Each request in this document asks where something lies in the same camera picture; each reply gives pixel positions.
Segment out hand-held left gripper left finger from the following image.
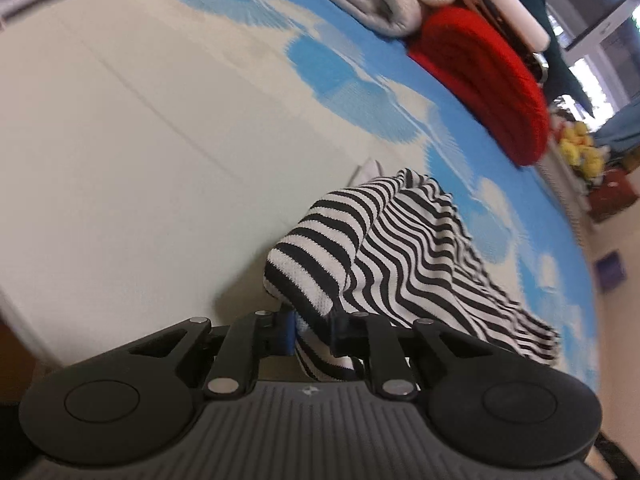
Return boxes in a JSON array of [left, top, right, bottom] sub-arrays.
[[127, 309, 299, 402]]

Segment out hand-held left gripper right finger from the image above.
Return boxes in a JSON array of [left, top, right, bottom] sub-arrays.
[[327, 309, 483, 402]]

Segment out black white striped shirt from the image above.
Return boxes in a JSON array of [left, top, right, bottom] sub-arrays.
[[263, 168, 561, 383]]

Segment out blue cloud print blanket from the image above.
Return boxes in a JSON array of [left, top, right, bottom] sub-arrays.
[[0, 0, 603, 396]]

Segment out folded red cloth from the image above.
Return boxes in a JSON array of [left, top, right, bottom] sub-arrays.
[[406, 6, 552, 168]]

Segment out red box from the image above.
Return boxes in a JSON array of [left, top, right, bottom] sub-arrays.
[[589, 167, 635, 222]]

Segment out yellow plush toys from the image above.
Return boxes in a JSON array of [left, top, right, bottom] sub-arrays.
[[556, 121, 610, 180]]

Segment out teal cloth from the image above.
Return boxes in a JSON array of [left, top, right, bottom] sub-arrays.
[[487, 0, 588, 107]]

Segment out white rolled sheet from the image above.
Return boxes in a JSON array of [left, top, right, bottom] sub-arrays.
[[465, 0, 552, 52]]

